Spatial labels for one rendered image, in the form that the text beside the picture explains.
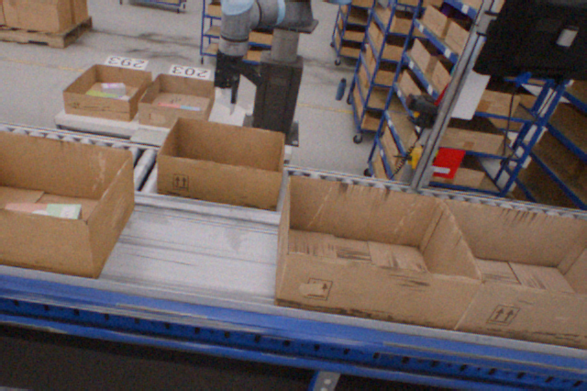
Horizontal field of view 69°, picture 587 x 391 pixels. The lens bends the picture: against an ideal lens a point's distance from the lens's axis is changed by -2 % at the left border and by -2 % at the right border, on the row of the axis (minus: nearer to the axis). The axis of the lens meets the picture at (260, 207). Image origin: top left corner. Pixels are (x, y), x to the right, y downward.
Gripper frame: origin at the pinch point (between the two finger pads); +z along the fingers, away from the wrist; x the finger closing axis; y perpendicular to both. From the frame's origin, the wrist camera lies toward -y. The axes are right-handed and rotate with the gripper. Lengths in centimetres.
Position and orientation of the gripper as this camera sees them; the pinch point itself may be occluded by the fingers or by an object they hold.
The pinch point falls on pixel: (234, 107)
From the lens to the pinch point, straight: 153.8
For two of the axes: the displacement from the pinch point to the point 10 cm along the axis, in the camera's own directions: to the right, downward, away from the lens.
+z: -1.3, 7.4, 6.6
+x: -0.8, 6.6, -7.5
